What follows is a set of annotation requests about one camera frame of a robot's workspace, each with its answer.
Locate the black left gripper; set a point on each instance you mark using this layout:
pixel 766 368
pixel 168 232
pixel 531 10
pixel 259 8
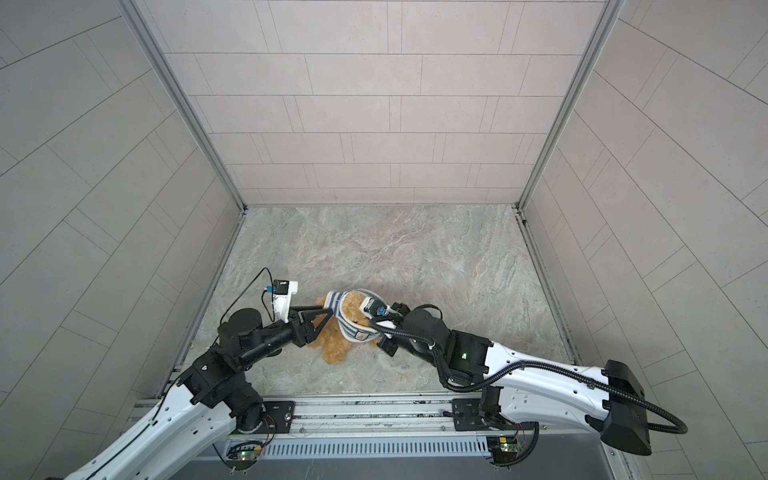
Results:
pixel 300 331

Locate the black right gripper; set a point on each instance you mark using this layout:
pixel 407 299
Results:
pixel 385 343

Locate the brown plush teddy bear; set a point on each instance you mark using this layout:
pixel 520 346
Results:
pixel 339 336

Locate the blue white striped knit sweater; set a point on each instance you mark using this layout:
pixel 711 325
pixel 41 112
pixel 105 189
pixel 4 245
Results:
pixel 345 305

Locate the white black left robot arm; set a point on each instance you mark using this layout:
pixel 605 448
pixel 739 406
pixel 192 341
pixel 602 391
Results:
pixel 210 400

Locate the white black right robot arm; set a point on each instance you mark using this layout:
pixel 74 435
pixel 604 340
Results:
pixel 519 389

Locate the left green circuit board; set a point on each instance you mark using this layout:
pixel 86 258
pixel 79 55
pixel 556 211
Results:
pixel 244 455

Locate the green circuit board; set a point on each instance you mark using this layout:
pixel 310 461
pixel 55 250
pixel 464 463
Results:
pixel 503 452
pixel 244 455

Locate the right green circuit board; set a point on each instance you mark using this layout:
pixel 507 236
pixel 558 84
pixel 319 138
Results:
pixel 503 452

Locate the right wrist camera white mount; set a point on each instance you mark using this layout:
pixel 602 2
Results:
pixel 376 310

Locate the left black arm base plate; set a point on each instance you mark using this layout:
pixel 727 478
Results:
pixel 277 417

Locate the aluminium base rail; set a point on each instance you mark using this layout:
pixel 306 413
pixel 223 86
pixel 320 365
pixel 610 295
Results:
pixel 378 427

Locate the left aluminium corner post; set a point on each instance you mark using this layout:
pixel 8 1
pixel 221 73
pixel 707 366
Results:
pixel 150 47

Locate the aluminium corner post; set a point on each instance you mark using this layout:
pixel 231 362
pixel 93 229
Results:
pixel 599 36
pixel 150 47

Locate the right aluminium corner post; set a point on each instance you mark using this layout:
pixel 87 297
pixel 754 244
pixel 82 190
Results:
pixel 599 36

